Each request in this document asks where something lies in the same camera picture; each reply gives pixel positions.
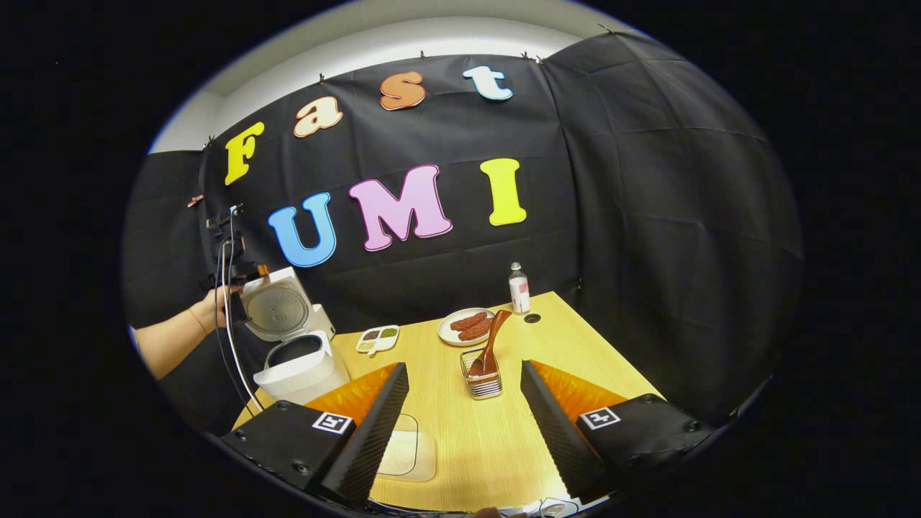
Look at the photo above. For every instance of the white divided rice dish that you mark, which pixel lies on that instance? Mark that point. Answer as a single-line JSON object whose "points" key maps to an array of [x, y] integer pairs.
{"points": [[385, 343]]}

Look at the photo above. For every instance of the white rice cooker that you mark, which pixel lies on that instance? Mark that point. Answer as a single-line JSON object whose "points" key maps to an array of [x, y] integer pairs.
{"points": [[302, 378]]}

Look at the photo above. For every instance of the round white plate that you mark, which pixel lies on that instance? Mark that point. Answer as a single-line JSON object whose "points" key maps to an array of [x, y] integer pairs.
{"points": [[445, 332]]}

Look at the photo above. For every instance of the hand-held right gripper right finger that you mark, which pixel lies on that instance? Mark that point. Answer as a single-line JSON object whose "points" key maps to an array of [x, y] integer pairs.
{"points": [[557, 439]]}

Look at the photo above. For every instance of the red meat piece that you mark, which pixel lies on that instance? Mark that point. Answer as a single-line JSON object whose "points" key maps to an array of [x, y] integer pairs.
{"points": [[468, 321], [475, 332]]}

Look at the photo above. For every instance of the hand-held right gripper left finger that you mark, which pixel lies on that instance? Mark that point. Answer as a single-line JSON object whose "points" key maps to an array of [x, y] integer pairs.
{"points": [[367, 439]]}

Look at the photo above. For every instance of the flat white tray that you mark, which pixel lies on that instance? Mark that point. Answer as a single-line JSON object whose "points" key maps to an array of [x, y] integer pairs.
{"points": [[414, 453]]}

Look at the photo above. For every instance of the brown wooden spoon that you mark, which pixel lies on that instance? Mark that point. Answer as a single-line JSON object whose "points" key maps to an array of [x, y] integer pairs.
{"points": [[495, 338]]}

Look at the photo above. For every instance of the pink clothespin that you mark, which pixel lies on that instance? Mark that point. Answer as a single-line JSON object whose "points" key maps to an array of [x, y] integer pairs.
{"points": [[196, 201]]}

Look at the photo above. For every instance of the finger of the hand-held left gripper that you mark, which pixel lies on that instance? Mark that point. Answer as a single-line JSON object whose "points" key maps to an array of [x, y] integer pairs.
{"points": [[263, 271]]}

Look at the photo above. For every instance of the clear bottle pink label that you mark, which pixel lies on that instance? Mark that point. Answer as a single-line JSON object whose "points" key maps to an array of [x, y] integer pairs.
{"points": [[519, 291]]}

